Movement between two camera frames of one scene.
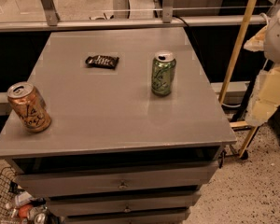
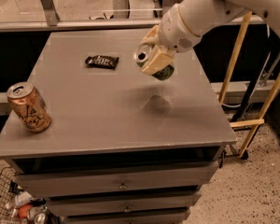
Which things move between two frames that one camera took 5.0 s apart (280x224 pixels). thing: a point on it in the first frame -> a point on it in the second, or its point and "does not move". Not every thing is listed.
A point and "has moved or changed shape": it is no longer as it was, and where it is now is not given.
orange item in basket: [24, 210] does not move
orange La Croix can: [30, 105] does not move
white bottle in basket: [22, 198] does not move
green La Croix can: [162, 71] has moved or changed shape
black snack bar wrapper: [102, 61] does not move
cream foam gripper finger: [257, 43] -> [152, 36]
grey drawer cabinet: [136, 130] does not move
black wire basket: [1, 198] does not move
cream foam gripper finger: [271, 91] -> [161, 57]
